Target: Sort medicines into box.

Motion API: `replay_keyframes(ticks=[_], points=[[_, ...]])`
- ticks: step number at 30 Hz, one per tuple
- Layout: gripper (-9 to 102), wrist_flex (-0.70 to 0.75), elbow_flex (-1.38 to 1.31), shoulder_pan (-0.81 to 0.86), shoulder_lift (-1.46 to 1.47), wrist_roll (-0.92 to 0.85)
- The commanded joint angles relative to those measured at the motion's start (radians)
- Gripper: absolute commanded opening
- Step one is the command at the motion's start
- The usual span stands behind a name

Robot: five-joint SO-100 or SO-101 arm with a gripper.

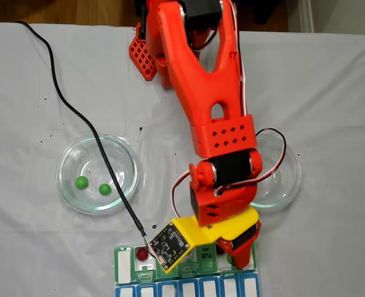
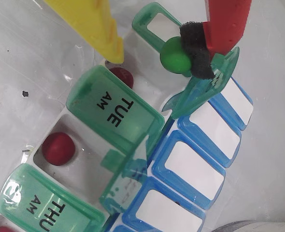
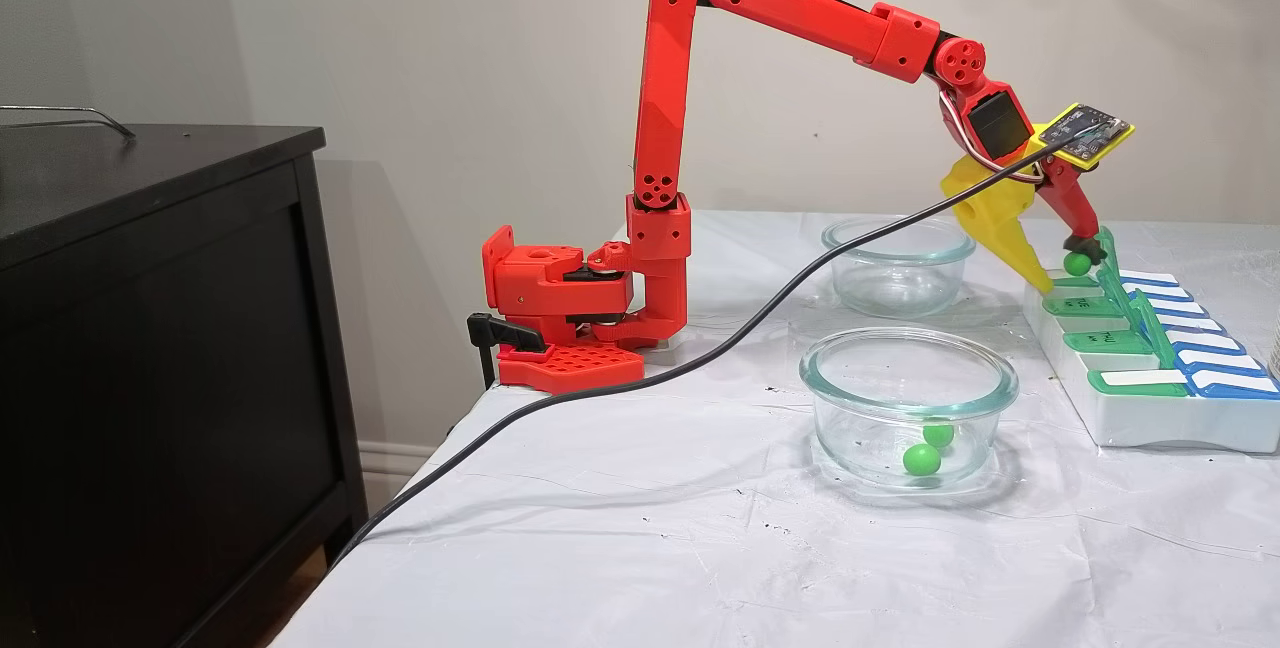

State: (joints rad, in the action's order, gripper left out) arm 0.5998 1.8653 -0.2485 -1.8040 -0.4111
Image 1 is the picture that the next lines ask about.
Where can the red candy with white print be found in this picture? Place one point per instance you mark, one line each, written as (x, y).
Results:
(142, 253)

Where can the white weekly pill organizer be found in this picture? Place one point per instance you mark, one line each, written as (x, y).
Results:
(123, 266)

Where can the clear glass bowl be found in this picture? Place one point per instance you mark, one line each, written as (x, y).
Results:
(77, 154)
(290, 191)

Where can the white tablecloth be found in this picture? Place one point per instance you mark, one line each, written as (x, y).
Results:
(31, 92)

